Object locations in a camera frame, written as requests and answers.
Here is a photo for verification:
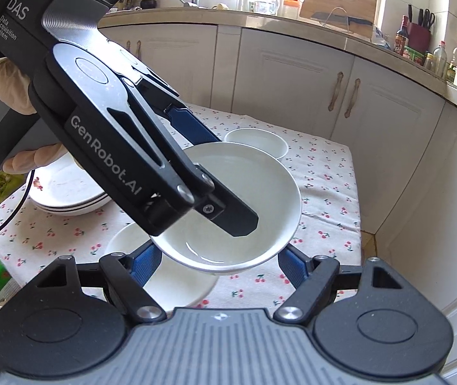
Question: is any white wire rack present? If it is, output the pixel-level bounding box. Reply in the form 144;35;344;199
321;7;353;33

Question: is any beige kitchen countertop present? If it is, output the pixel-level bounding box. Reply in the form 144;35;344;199
98;6;457;115

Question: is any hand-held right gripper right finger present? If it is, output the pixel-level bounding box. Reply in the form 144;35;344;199
272;244;403;325

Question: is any cherry-print tablecloth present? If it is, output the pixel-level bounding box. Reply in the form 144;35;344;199
0;102;363;317

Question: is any large white floral bowl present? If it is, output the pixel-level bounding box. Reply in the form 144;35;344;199
104;222;219;309

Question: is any black cable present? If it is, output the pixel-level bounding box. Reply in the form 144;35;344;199
0;168;37;243

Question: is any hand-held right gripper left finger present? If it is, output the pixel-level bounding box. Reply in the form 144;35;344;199
34;243;169;325

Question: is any red knife block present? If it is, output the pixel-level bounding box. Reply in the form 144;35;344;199
407;22;432;53

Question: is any dark sauce bottle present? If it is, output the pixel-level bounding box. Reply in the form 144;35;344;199
395;15;410;55

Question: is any black cleaver knife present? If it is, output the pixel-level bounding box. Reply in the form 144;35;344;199
311;11;374;27

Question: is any small white dish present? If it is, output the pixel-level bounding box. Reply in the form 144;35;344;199
224;127;289;159

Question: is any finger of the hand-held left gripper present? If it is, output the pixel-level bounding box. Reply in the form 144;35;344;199
132;65;224;146
122;77;260;238

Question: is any person's left hand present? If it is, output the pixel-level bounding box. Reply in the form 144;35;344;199
0;58;69;174

